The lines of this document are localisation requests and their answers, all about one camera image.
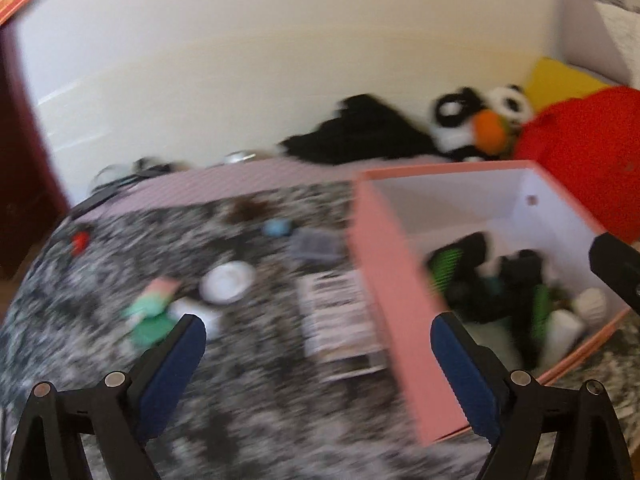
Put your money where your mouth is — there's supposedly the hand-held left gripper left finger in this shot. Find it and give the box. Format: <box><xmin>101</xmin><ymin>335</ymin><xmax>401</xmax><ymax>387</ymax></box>
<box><xmin>7</xmin><ymin>313</ymin><xmax>208</xmax><ymax>480</ymax></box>

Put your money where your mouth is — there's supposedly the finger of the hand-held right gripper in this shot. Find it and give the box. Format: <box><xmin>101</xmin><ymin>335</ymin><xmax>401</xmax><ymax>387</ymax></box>
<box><xmin>588</xmin><ymin>232</ymin><xmax>640</xmax><ymax>311</ymax></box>

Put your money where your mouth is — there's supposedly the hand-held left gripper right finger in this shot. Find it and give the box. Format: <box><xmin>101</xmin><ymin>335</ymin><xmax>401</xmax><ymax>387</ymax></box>
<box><xmin>430</xmin><ymin>312</ymin><xmax>633</xmax><ymax>480</ymax></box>

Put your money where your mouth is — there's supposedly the white pill bottle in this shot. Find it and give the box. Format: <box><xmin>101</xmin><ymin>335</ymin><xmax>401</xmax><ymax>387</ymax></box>
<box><xmin>542</xmin><ymin>310</ymin><xmax>587</xmax><ymax>357</ymax></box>

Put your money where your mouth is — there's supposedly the black and green glove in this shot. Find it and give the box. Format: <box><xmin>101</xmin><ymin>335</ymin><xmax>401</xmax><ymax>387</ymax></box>
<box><xmin>492</xmin><ymin>249</ymin><xmax>553</xmax><ymax>366</ymax></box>
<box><xmin>426</xmin><ymin>232</ymin><xmax>492</xmax><ymax>302</ymax></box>

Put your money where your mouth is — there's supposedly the pink cardboard box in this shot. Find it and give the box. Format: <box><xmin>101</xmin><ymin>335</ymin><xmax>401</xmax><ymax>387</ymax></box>
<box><xmin>349</xmin><ymin>160</ymin><xmax>632</xmax><ymax>447</ymax></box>

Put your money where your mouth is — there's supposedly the green pink toy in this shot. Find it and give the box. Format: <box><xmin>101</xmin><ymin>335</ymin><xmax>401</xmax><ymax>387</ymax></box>
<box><xmin>124</xmin><ymin>279</ymin><xmax>184</xmax><ymax>352</ymax></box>

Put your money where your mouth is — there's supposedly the clear plastic cup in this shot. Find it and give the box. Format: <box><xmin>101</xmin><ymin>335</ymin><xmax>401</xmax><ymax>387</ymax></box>
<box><xmin>169</xmin><ymin>297</ymin><xmax>224</xmax><ymax>342</ymax></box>

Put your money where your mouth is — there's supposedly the white round lid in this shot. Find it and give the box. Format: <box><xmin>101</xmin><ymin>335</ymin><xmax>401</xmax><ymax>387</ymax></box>
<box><xmin>200</xmin><ymin>261</ymin><xmax>257</xmax><ymax>306</ymax></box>

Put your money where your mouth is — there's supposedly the dark framed card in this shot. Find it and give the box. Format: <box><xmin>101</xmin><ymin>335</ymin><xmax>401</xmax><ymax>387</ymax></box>
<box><xmin>325</xmin><ymin>352</ymin><xmax>387</xmax><ymax>382</ymax></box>

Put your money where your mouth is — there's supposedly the brown hair scrunchie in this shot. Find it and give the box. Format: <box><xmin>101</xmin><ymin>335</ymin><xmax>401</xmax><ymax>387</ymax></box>
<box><xmin>225</xmin><ymin>199</ymin><xmax>272</xmax><ymax>224</ymax></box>

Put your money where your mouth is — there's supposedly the small blue item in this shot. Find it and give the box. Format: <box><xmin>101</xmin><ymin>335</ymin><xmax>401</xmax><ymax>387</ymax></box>
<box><xmin>262</xmin><ymin>219</ymin><xmax>294</xmax><ymax>239</ymax></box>

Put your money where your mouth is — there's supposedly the yellow pillow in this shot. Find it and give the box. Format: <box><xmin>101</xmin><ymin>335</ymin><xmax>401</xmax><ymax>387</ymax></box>
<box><xmin>524</xmin><ymin>57</ymin><xmax>612</xmax><ymax>112</ymax></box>

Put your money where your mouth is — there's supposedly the clear plastic case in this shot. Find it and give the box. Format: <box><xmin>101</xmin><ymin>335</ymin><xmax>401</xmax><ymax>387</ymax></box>
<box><xmin>290</xmin><ymin>229</ymin><xmax>346</xmax><ymax>267</ymax></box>

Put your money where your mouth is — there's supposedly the panda plush toy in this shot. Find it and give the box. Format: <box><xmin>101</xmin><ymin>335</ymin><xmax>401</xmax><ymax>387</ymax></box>
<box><xmin>431</xmin><ymin>85</ymin><xmax>536</xmax><ymax>162</ymax></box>

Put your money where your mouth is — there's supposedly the white lace pillow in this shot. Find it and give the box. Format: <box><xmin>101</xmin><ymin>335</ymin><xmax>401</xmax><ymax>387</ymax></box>
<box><xmin>594</xmin><ymin>0</ymin><xmax>640</xmax><ymax>87</ymax></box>

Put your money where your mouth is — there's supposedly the dark wooden door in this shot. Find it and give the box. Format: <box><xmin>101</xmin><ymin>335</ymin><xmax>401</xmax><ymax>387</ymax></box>
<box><xmin>0</xmin><ymin>24</ymin><xmax>71</xmax><ymax>282</ymax></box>

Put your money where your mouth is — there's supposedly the black cloth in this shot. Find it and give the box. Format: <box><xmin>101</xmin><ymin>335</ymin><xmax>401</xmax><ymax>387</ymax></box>
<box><xmin>279</xmin><ymin>94</ymin><xmax>442</xmax><ymax>167</ymax></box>

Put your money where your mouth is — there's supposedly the tangle of cables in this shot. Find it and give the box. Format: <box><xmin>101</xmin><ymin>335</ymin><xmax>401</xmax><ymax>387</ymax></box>
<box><xmin>90</xmin><ymin>157</ymin><xmax>177</xmax><ymax>197</ymax></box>

